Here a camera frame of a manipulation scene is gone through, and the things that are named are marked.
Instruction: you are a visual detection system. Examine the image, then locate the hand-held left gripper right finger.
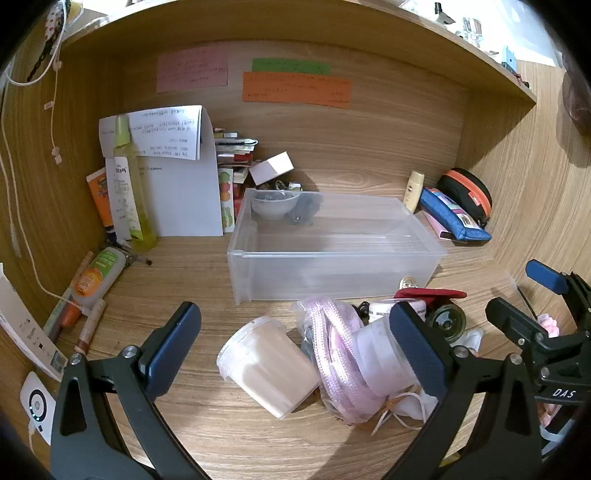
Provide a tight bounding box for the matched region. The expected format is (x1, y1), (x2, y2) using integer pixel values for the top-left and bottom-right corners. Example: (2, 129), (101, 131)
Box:
(385, 300), (543, 480)

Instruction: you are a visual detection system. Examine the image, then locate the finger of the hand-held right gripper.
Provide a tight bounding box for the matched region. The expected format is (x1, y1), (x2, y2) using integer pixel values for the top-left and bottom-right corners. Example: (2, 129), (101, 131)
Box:
(525, 259), (591, 324)
(486, 298), (561, 358)

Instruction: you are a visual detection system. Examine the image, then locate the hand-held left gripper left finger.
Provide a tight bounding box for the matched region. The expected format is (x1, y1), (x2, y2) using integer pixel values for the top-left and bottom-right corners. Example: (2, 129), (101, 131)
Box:
(50, 301), (204, 480)

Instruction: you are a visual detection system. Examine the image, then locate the plastic bag with pink rope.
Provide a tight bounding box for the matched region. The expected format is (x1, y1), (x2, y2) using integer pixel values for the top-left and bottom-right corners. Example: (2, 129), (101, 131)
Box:
(295, 298), (393, 424)

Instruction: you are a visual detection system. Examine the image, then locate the plastic cup with beige content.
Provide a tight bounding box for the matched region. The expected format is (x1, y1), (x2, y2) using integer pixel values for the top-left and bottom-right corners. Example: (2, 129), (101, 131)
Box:
(216, 316), (321, 420)

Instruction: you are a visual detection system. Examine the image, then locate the clear plastic storage box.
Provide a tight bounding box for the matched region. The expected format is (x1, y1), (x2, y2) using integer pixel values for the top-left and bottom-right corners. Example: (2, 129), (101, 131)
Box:
(226, 187), (448, 305)

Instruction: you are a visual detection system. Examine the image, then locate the wooden desktop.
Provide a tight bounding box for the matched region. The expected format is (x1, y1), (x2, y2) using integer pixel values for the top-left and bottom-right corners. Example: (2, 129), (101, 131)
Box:
(0, 161), (543, 480)

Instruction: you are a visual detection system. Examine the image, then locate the thin black pen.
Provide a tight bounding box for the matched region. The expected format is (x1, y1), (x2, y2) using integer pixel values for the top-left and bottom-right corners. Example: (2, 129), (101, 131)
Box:
(516, 286), (539, 320)

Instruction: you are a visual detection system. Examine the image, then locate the pink fluffy object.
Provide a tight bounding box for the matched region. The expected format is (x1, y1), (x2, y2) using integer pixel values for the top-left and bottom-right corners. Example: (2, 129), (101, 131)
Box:
(537, 313), (561, 426)

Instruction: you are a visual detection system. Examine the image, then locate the translucent plastic cup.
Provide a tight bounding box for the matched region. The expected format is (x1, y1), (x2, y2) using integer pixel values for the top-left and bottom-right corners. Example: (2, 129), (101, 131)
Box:
(353, 318), (419, 398)

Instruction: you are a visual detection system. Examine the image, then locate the black round jar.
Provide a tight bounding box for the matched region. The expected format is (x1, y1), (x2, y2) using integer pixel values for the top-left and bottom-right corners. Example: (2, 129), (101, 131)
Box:
(427, 305), (467, 344)

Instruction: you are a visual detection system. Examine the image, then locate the white crumpled tissue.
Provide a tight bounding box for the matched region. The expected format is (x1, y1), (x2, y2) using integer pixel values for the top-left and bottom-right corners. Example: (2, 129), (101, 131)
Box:
(455, 329), (484, 357)

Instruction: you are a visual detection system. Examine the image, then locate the white jar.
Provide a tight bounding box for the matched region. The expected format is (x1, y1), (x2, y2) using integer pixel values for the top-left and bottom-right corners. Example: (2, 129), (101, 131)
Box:
(367, 299), (428, 324)

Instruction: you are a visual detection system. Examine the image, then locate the red cloth pouch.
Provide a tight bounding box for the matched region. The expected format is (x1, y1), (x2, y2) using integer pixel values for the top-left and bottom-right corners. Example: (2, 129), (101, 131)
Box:
(393, 287), (468, 308)

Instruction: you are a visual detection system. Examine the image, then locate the pink lip tube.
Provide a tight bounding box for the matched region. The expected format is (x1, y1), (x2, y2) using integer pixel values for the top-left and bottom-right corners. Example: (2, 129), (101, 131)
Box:
(76, 299), (107, 354)

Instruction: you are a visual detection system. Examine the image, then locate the black metal clip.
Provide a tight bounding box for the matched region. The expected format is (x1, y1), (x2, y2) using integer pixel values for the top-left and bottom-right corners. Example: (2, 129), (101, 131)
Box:
(106, 239), (154, 267)

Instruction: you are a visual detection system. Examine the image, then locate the blue zip pouch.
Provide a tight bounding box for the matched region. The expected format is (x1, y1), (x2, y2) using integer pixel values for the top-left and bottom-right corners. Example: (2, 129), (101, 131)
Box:
(419, 187), (492, 243)

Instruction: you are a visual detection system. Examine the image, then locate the black case orange zipper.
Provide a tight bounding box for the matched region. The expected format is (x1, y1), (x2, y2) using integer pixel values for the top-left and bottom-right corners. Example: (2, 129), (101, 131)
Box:
(436, 168), (493, 229)

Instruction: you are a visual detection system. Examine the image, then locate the pink booklet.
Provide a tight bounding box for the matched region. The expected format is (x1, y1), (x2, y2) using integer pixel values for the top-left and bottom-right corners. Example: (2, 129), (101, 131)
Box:
(422, 210), (455, 241)

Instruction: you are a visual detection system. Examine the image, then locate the white paper sheet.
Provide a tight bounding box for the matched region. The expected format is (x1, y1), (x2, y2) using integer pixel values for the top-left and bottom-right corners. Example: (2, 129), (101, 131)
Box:
(99, 111), (225, 238)

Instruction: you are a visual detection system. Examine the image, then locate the white round-button device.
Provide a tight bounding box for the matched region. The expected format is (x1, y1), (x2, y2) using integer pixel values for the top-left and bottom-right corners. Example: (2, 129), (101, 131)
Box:
(19, 371), (58, 446)

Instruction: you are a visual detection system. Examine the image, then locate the white printed carton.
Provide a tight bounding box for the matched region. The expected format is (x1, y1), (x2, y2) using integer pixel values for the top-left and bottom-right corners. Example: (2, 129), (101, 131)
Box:
(0, 263), (66, 382)

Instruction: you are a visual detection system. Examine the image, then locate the fruit print card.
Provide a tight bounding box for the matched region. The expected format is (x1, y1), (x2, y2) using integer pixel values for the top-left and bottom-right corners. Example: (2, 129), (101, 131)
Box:
(217, 167), (237, 234)

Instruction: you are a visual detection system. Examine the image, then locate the cream sunscreen bottle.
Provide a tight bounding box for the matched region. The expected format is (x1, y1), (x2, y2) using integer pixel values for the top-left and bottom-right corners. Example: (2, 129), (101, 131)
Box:
(403, 171), (426, 213)

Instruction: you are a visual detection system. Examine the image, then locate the white cosmetic tube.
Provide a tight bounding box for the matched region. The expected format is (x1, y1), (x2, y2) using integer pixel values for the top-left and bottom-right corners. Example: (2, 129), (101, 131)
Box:
(105, 156), (137, 241)

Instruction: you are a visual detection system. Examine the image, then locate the orange tube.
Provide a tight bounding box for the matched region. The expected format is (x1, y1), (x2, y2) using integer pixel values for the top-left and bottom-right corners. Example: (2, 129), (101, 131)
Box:
(86, 167), (114, 228)

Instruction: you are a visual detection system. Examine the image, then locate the white ceramic bowl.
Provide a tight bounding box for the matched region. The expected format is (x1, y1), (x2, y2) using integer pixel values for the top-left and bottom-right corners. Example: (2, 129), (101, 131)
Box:
(250, 188), (301, 220)

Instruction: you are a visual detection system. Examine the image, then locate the dark brown round object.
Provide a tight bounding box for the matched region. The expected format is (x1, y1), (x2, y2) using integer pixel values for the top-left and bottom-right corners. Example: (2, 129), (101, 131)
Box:
(561, 51), (591, 134)

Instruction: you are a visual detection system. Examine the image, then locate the small white cardboard box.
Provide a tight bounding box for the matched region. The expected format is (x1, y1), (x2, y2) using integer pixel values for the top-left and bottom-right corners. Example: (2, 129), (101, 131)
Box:
(249, 152), (295, 186)

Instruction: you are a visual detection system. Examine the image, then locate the stack of booklets and cards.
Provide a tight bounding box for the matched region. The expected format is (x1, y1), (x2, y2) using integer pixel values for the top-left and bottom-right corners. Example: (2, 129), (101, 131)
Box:
(213, 127), (259, 185)

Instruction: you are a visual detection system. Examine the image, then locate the printed folded paper sheet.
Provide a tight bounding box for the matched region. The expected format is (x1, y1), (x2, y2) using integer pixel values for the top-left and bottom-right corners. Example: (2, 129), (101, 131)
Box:
(127, 105), (204, 161)

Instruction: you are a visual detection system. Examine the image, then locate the pink paper note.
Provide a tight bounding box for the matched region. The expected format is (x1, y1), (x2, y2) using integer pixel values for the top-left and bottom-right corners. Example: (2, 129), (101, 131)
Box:
(156, 46), (229, 93)

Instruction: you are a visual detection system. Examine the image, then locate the orange paper note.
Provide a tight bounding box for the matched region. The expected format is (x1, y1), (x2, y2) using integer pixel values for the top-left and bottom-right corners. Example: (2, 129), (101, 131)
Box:
(242, 71), (352, 110)

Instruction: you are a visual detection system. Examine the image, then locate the green paper note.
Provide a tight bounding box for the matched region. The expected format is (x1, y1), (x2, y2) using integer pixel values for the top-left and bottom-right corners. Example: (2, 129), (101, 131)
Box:
(252, 58), (331, 76)

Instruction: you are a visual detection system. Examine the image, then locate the wooden shelf board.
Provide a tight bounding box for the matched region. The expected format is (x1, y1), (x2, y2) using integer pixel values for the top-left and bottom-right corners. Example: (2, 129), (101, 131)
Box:
(60, 0), (539, 104)

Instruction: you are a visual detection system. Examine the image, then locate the patterned cloth item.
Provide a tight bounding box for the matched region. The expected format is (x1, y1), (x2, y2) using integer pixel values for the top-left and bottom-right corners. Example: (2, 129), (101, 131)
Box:
(44, 0), (70, 40)

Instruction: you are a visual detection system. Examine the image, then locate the white cable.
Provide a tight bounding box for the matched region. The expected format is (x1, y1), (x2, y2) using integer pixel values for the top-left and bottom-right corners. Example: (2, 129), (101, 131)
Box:
(0, 0), (89, 317)

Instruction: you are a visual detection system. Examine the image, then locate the black beaded chain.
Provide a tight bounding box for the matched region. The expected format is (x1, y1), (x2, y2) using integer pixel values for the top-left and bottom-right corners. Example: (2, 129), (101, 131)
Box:
(25, 34), (56, 84)

